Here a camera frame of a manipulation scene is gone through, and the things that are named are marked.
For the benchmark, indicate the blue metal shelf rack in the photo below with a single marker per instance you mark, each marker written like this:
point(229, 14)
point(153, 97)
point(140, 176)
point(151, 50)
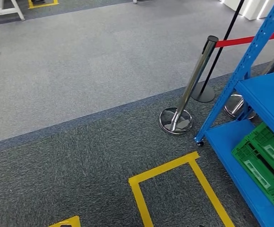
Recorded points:
point(264, 94)

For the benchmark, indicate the yellow floor tape square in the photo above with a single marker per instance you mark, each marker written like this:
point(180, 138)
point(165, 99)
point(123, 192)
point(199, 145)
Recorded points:
point(163, 169)
point(73, 221)
point(42, 5)

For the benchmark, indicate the black barrier pole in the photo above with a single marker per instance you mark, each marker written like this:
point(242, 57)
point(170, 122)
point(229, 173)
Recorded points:
point(203, 94)

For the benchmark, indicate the red barrier belt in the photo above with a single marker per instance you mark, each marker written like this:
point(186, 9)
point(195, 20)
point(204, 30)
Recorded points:
point(241, 40)

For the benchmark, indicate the folded green plastic crate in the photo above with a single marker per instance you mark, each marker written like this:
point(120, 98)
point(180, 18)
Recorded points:
point(253, 150)

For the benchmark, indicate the white platform with light strips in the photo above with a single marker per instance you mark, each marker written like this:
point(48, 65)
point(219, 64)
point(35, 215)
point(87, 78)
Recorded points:
point(253, 9)

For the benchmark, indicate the chrome barrier post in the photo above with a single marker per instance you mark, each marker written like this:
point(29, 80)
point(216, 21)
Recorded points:
point(193, 78)
point(234, 106)

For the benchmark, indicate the white desk frame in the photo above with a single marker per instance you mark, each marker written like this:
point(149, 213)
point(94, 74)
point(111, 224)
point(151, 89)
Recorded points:
point(2, 12)

